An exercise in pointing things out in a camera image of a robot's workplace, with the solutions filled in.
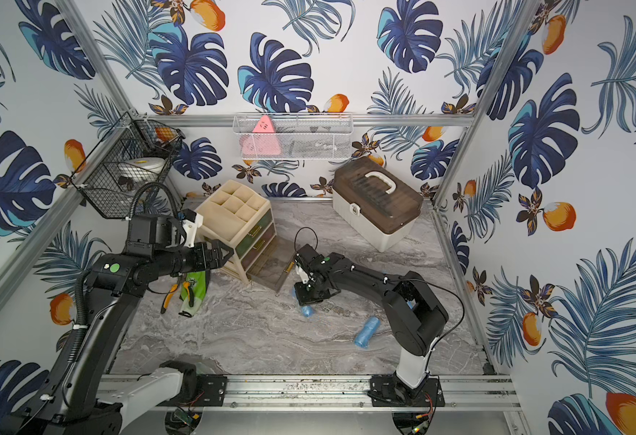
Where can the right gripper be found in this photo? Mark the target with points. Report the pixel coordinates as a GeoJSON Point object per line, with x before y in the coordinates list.
{"type": "Point", "coordinates": [303, 299]}

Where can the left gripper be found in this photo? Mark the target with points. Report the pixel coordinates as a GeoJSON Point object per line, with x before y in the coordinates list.
{"type": "Point", "coordinates": [206, 257]}

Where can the blue bag roll one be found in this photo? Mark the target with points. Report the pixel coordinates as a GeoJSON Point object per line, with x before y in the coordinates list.
{"type": "Point", "coordinates": [307, 311]}

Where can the blue bag roll two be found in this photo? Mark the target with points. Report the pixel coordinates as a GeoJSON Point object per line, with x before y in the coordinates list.
{"type": "Point", "coordinates": [369, 329]}

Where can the transparent bottom drawer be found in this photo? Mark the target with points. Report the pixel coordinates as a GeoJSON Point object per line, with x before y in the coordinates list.
{"type": "Point", "coordinates": [274, 265]}

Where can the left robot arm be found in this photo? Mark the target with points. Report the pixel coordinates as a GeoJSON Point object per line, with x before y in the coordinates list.
{"type": "Point", "coordinates": [106, 298]}

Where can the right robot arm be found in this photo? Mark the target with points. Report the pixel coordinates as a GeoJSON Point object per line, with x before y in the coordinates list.
{"type": "Point", "coordinates": [415, 315]}

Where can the beige drawer organizer cabinet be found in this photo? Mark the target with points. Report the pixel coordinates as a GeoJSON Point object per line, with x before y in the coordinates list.
{"type": "Point", "coordinates": [228, 215]}

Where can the green black work glove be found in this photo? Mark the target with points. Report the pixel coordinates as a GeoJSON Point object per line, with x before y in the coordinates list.
{"type": "Point", "coordinates": [193, 292]}

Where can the brown lid storage box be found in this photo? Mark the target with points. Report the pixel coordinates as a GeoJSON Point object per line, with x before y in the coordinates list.
{"type": "Point", "coordinates": [378, 205]}

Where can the pink triangle item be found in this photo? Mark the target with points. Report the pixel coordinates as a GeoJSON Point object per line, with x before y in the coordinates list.
{"type": "Point", "coordinates": [262, 142]}

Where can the yellow handled pliers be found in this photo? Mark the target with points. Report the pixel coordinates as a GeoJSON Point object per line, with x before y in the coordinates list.
{"type": "Point", "coordinates": [169, 295]}

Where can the black wire wall basket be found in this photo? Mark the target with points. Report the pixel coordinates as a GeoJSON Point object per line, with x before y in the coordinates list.
{"type": "Point", "coordinates": [133, 153]}

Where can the white mesh wall basket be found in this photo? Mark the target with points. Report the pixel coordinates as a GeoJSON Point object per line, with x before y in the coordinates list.
{"type": "Point", "coordinates": [304, 136]}

